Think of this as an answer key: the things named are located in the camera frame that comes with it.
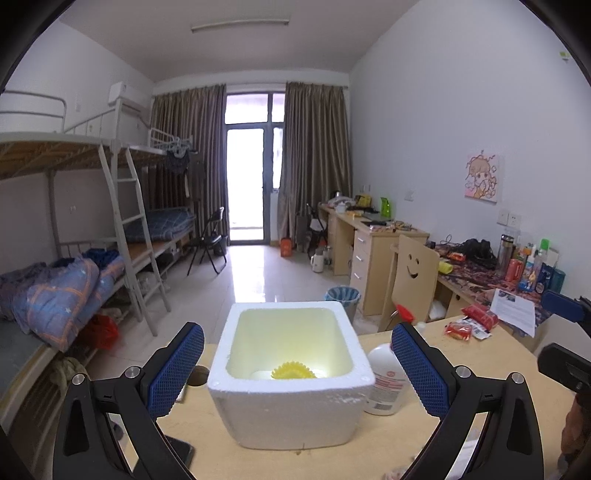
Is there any yellow foam net sleeve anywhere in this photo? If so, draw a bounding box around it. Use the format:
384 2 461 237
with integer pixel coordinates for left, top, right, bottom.
270 361 315 380

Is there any person's right hand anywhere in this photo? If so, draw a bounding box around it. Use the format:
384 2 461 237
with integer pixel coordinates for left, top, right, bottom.
561 392 591 460

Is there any printed paper sheet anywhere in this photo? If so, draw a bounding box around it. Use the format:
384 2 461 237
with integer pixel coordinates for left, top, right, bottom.
490 289 536 337

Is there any red wrapped snack pack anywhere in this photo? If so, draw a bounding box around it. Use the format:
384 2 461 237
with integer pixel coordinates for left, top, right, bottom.
462 303 499 331

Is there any black smartphone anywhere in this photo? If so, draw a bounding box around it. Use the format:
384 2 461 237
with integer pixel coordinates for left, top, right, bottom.
165 435 195 468

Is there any toiletry bottles cluster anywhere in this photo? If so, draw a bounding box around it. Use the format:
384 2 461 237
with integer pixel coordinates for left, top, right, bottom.
495 233 566 296

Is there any red snack packet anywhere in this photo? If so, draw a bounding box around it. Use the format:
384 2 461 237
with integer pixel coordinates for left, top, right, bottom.
445 321 473 342

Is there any white lotion pump bottle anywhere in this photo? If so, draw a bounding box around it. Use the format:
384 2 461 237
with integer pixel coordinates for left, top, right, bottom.
365 343 410 416

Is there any blue plaid quilt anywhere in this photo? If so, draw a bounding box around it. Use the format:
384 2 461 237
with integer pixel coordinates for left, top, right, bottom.
1 249 125 352

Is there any wooden smiley chair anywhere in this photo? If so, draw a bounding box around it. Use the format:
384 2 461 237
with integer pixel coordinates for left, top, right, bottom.
379 235 440 332

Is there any white styrofoam box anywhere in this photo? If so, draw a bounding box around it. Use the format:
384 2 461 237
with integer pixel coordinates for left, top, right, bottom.
207 301 375 450

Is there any blue lined trash bin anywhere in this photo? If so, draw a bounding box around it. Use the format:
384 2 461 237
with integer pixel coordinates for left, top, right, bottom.
325 286 362 322

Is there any metal bunk bed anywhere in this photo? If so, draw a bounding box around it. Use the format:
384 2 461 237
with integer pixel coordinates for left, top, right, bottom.
0 90 205 416

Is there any wooden desk with drawers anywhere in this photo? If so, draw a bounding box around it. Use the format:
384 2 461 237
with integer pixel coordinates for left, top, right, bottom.
318 204 430 317

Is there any black folding chair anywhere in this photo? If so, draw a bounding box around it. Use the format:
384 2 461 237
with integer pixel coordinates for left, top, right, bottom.
186 206 228 276

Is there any white thermos jug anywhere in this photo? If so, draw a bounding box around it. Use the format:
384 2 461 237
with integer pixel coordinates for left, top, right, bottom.
310 252 325 273

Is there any right brown curtain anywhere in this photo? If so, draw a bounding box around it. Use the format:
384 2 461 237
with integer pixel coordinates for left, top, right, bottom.
277 82 353 240

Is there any brown curtain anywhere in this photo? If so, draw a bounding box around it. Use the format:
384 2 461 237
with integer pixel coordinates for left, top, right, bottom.
146 84 228 230
277 82 353 240

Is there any left brown curtain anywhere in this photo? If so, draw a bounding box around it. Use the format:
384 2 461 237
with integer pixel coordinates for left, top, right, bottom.
146 84 228 230

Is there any white air conditioner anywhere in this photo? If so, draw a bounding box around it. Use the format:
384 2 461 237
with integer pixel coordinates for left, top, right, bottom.
108 82 150 112

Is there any glass balcony door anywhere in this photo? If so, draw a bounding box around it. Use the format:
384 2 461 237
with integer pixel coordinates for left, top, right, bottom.
224 91 284 245

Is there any ceiling tube light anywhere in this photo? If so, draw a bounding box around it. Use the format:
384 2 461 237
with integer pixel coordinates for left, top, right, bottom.
190 18 290 33

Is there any anime wall poster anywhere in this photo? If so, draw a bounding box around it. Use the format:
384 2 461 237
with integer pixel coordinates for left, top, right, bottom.
464 150 502 204

